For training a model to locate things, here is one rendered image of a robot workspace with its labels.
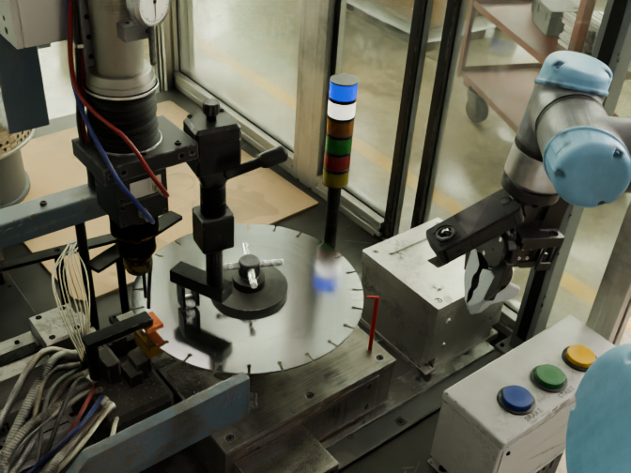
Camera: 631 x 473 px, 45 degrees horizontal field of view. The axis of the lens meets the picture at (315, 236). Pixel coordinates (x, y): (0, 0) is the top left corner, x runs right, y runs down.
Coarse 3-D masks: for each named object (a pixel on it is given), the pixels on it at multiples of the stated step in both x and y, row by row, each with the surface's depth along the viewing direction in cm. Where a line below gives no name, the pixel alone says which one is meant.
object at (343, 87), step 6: (330, 78) 121; (336, 78) 121; (342, 78) 121; (348, 78) 121; (354, 78) 122; (330, 84) 121; (336, 84) 119; (342, 84) 119; (348, 84) 119; (354, 84) 120; (330, 90) 121; (336, 90) 120; (342, 90) 120; (348, 90) 120; (354, 90) 121; (330, 96) 122; (336, 96) 121; (342, 96) 120; (348, 96) 120; (354, 96) 121; (342, 102) 121; (348, 102) 121
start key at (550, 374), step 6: (540, 366) 107; (546, 366) 107; (552, 366) 107; (540, 372) 106; (546, 372) 106; (552, 372) 106; (558, 372) 107; (540, 378) 105; (546, 378) 105; (552, 378) 105; (558, 378) 105; (564, 378) 106; (546, 384) 105; (552, 384) 105; (558, 384) 105
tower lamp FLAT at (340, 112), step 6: (330, 102) 122; (336, 102) 121; (354, 102) 122; (330, 108) 123; (336, 108) 122; (342, 108) 122; (348, 108) 122; (354, 108) 123; (330, 114) 123; (336, 114) 122; (342, 114) 122; (348, 114) 123; (354, 114) 124; (336, 120) 123; (342, 120) 123; (348, 120) 123
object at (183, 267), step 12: (180, 264) 104; (216, 264) 98; (180, 276) 102; (192, 276) 102; (204, 276) 102; (216, 276) 99; (180, 288) 103; (192, 288) 102; (204, 288) 101; (216, 288) 100; (228, 288) 101; (180, 300) 105; (216, 300) 101
